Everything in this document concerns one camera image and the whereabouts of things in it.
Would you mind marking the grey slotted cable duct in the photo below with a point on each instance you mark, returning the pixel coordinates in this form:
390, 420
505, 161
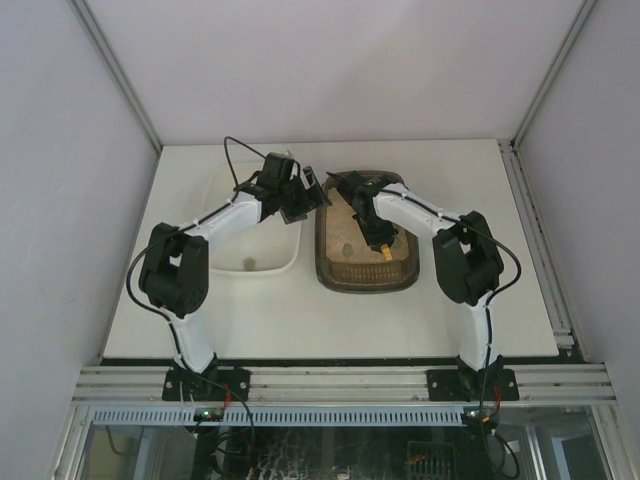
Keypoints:
237, 416

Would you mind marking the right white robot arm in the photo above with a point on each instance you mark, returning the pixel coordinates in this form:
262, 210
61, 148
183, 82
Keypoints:
466, 258

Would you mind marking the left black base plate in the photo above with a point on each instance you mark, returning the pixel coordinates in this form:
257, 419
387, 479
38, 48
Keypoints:
216, 384

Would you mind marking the beige pellet litter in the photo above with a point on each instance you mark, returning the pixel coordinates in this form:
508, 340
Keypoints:
341, 228

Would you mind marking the right aluminium side rail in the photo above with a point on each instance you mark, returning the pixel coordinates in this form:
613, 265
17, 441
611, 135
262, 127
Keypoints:
546, 274

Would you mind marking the left aluminium frame post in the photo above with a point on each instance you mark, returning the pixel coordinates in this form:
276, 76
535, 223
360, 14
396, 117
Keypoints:
107, 55

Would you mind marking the aluminium frame post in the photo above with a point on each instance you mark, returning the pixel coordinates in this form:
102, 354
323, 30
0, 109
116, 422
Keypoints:
554, 70
107, 55

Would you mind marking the right aluminium frame post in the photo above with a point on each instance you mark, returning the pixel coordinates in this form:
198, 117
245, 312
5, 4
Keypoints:
554, 70

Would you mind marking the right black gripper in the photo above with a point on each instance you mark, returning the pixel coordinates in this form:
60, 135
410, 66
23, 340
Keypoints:
378, 236

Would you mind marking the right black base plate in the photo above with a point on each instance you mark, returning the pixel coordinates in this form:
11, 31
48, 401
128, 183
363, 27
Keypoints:
449, 385

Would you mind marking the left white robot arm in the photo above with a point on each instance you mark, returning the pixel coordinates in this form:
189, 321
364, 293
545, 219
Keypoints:
170, 276

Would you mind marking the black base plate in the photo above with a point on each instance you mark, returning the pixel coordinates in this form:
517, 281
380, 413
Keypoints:
449, 385
216, 384

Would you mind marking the orange litter scoop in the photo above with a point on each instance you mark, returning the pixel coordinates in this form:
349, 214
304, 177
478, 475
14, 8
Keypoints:
386, 252

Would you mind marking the aluminium front rail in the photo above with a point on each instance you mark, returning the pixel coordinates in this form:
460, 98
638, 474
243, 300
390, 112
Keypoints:
526, 385

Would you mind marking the dark grey litter box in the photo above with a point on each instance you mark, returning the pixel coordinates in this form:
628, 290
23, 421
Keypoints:
346, 263

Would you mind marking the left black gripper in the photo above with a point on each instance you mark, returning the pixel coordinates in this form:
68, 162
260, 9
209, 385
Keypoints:
304, 194

